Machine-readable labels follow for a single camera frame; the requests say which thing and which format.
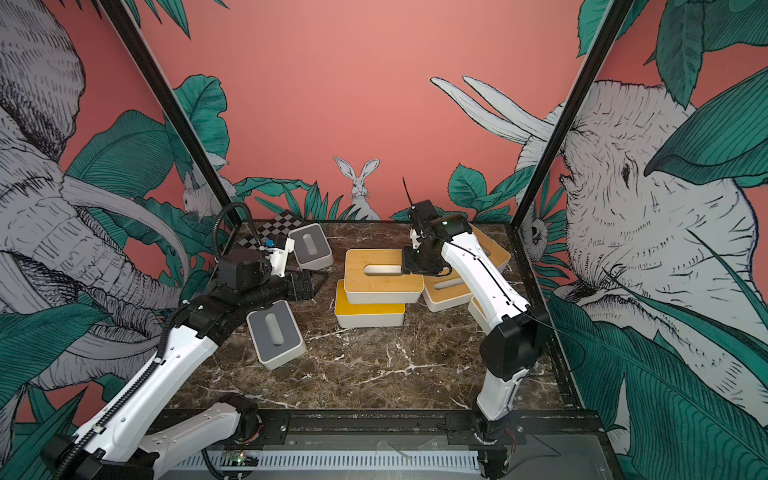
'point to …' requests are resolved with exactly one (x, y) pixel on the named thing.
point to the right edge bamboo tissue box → (478, 313)
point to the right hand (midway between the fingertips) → (406, 265)
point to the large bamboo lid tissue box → (376, 276)
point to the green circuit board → (239, 459)
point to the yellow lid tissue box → (365, 315)
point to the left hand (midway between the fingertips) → (318, 271)
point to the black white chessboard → (280, 226)
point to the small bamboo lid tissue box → (445, 292)
